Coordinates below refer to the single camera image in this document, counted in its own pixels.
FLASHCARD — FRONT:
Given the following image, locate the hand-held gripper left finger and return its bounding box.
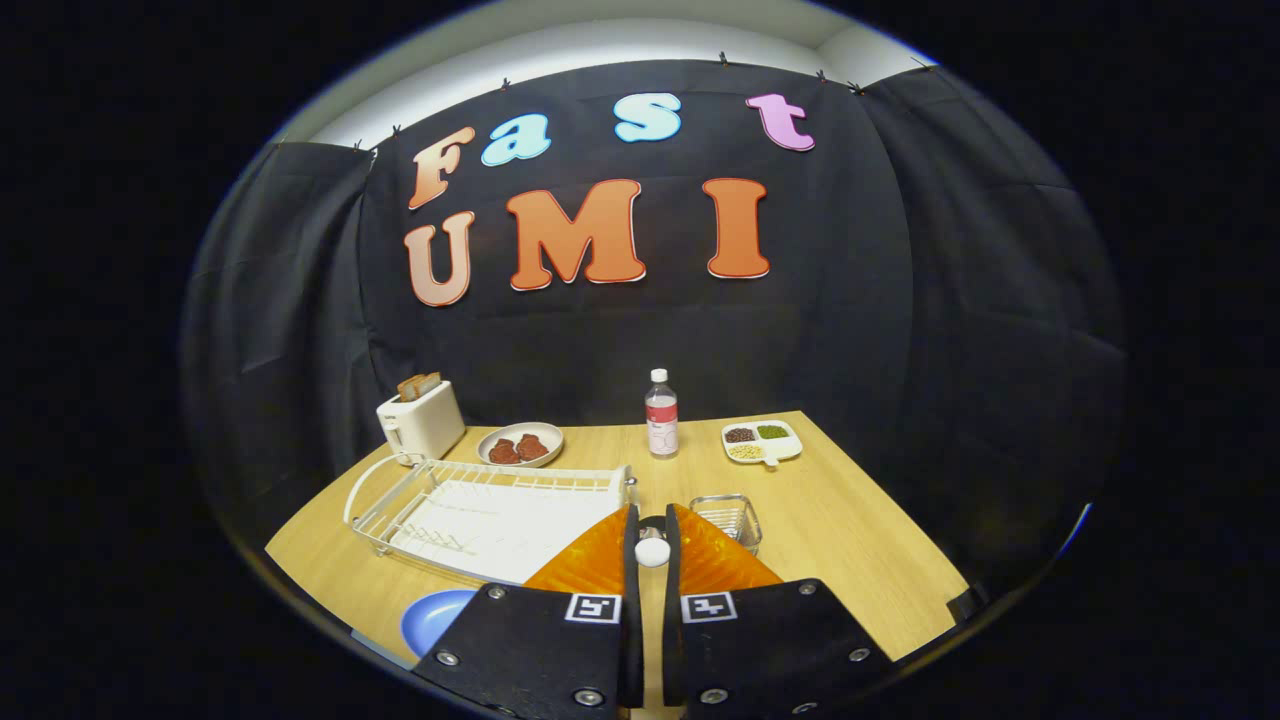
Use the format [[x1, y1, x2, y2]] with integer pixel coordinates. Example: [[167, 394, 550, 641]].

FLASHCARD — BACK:
[[412, 505, 646, 720]]

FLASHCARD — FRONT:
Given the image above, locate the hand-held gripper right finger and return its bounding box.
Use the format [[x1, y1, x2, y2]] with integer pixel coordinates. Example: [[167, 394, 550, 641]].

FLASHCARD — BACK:
[[662, 503, 896, 720]]

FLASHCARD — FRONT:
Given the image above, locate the white handled spoon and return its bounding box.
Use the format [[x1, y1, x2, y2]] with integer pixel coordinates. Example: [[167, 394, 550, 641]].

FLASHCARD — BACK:
[[635, 517, 671, 569]]

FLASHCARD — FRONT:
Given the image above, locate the metal wire basket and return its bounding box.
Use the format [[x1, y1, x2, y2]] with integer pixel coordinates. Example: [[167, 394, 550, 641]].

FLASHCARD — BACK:
[[689, 493, 763, 556]]

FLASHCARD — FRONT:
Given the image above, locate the white dish rack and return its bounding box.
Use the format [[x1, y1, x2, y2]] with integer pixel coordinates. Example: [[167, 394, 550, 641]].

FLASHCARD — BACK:
[[344, 453, 638, 588]]

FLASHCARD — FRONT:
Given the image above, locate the blue plate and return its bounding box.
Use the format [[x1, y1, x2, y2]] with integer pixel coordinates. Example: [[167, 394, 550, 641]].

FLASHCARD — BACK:
[[401, 588, 481, 658]]

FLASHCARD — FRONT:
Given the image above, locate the white divided bean dish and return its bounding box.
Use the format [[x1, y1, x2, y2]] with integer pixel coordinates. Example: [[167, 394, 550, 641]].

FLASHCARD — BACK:
[[721, 419, 803, 468]]

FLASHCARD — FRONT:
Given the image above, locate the small white plate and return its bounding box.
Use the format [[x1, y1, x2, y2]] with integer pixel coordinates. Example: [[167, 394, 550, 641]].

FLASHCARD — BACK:
[[477, 421, 565, 469]]

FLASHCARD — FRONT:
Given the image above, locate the clear plastic water bottle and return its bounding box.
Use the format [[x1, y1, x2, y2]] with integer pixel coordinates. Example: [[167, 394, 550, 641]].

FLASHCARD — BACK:
[[645, 368, 680, 459]]

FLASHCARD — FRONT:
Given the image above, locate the white toaster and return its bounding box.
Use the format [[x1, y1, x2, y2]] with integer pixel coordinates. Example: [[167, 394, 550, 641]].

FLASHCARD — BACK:
[[376, 380, 467, 466]]

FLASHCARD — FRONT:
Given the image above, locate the black backdrop cloth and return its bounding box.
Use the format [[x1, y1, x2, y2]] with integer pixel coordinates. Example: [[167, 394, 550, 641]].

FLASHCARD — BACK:
[[180, 58, 1129, 601]]

